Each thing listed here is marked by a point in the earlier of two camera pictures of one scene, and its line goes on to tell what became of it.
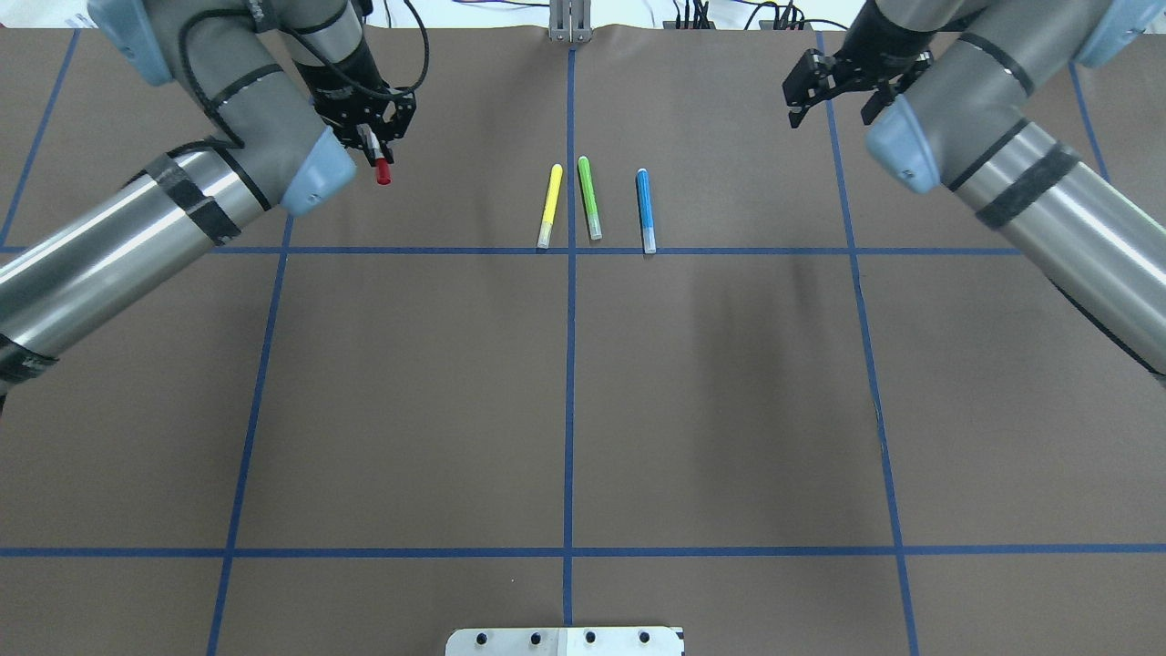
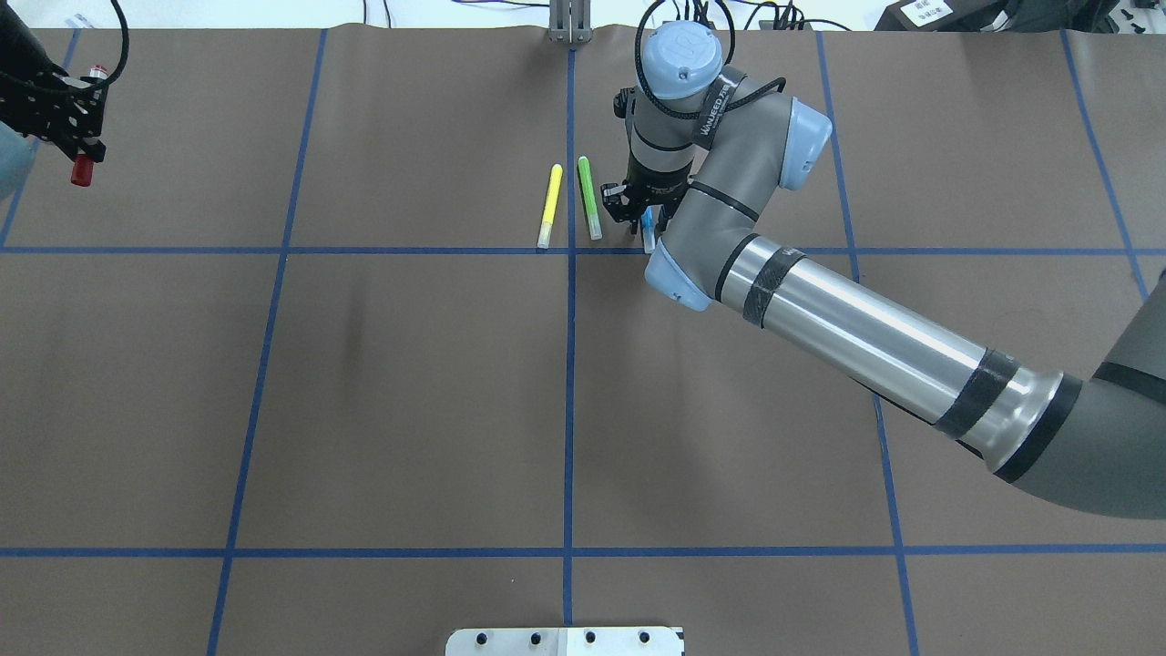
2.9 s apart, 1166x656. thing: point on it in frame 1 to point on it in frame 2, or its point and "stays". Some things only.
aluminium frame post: x=570 y=21 stays
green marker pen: x=589 y=198 stays
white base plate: x=567 y=641 stays
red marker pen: x=383 y=169 to x=84 y=162
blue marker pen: x=647 y=212 stays
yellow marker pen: x=546 y=227 stays
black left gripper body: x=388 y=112 to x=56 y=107
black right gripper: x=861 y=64 to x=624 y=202
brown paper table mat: x=621 y=345 stays
